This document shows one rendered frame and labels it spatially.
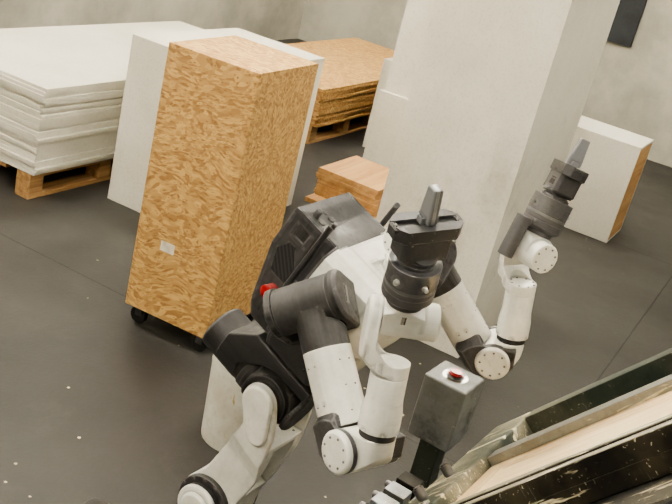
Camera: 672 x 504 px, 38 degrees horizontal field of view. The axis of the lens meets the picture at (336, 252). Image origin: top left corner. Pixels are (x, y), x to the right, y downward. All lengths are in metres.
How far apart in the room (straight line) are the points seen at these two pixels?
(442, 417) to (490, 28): 2.30
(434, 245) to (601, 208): 5.68
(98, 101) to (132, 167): 0.42
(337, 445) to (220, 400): 1.88
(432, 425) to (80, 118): 3.49
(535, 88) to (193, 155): 1.51
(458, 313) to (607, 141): 5.00
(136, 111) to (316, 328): 3.81
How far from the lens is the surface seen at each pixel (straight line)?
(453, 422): 2.52
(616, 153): 7.08
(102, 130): 5.73
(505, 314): 2.18
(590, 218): 7.21
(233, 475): 2.31
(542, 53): 4.36
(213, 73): 3.86
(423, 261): 1.53
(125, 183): 5.59
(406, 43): 6.48
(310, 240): 1.93
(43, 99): 5.31
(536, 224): 2.10
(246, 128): 3.81
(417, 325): 1.60
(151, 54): 5.36
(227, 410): 3.55
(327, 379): 1.74
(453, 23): 4.48
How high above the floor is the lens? 2.07
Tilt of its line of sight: 22 degrees down
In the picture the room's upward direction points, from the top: 14 degrees clockwise
